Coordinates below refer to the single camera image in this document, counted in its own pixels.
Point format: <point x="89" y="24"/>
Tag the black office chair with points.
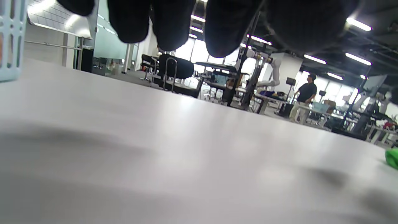
<point x="177" y="67"/>

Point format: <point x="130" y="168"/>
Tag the black rolling desk stand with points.
<point x="217" y="66"/>

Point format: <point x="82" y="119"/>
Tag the person's left hand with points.
<point x="227" y="25"/>

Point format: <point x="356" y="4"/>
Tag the white whiteboard stand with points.
<point x="59" y="18"/>

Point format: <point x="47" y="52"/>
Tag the light blue plastic basket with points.
<point x="12" y="40"/>

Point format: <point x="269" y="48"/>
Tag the green rectangular towel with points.
<point x="392" y="158"/>

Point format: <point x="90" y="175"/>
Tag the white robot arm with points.
<point x="275" y="70"/>

